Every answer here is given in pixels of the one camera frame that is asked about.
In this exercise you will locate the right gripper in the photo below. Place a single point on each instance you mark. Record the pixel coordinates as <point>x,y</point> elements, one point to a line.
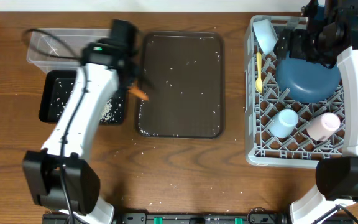
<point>291,43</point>

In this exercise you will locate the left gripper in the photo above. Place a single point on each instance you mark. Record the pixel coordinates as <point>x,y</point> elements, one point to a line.
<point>132,78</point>

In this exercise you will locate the orange carrot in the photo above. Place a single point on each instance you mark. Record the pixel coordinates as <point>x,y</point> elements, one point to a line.
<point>136,91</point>

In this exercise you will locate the dark blue plate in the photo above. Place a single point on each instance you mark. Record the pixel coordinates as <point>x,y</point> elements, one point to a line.
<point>307,82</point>

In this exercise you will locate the white rice pile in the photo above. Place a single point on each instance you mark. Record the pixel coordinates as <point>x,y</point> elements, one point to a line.
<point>106,112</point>

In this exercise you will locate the light blue bowl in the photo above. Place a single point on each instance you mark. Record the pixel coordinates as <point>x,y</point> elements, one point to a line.
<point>266,35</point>

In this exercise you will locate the yellow plastic spoon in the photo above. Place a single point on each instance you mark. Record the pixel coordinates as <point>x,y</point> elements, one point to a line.
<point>258,82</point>

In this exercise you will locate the pink plastic cup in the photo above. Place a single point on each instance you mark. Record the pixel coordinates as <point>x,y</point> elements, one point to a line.
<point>323,126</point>

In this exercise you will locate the light blue plastic cup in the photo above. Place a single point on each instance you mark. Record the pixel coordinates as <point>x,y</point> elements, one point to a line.
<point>284,123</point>

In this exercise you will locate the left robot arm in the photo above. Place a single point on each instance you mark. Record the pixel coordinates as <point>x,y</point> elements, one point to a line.
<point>58,175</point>

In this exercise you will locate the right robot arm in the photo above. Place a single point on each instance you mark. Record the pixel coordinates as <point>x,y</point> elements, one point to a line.
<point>330,41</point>

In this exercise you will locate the clear plastic waste bin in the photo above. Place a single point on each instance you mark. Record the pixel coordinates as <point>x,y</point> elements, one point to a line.
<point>77,39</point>

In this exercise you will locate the grey dishwasher rack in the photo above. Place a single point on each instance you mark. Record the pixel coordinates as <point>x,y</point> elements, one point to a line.
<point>298,149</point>

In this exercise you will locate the black rectangular waste tray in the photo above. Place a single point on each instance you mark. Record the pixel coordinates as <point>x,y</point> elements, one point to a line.
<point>57,90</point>

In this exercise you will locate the brown serving tray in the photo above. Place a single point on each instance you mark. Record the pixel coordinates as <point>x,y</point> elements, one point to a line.
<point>183,76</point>

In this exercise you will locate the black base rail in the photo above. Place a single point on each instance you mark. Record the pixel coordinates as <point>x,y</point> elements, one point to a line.
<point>142,218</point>

